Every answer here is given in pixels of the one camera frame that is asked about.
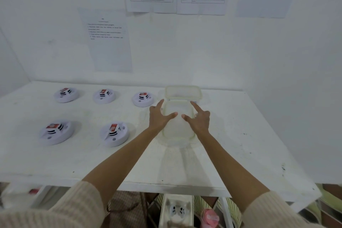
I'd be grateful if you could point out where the clear plastic container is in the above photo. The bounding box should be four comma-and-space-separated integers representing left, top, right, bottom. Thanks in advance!
161, 100, 197, 141

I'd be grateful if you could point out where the clear plastic lid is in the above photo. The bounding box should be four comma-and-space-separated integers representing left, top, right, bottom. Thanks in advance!
164, 85, 202, 103

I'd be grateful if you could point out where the person's left forearm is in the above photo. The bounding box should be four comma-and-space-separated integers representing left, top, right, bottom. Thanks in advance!
81, 126, 159, 210

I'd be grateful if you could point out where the white text paper sheet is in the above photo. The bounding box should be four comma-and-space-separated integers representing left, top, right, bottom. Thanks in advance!
77, 7, 133, 73

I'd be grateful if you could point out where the white plastic bin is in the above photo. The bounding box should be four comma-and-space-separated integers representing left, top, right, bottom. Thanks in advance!
159, 194, 194, 228

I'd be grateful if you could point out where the cream knit sweater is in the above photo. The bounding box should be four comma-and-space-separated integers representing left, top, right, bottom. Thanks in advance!
0, 181, 325, 228

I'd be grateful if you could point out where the person's right forearm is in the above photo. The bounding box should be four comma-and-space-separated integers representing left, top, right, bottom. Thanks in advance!
196, 131, 271, 214

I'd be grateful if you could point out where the person's left hand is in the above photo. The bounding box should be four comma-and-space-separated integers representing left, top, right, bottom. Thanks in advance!
149, 99, 178, 134

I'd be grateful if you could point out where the brown woven mat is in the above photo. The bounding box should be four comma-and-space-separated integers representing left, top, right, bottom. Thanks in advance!
106, 191, 151, 228

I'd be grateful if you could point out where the person's right hand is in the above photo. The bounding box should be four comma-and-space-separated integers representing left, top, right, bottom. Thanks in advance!
181, 101, 211, 136

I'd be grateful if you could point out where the pink plastic bottle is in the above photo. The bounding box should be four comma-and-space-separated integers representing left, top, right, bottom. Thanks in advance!
200, 209, 221, 228

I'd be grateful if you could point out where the white smoke detector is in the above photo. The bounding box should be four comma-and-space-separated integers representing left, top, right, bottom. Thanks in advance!
93, 89, 116, 105
39, 120, 75, 146
131, 92, 155, 108
54, 87, 79, 103
99, 121, 130, 148

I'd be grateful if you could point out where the green striped panel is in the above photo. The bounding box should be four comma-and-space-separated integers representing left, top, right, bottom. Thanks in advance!
193, 196, 242, 228

